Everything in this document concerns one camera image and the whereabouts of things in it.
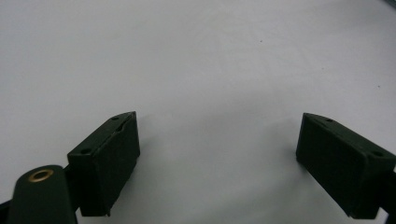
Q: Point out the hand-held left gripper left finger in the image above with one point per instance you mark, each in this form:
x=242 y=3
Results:
x=104 y=165

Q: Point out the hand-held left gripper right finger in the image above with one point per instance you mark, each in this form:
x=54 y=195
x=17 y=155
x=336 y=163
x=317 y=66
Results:
x=339 y=161

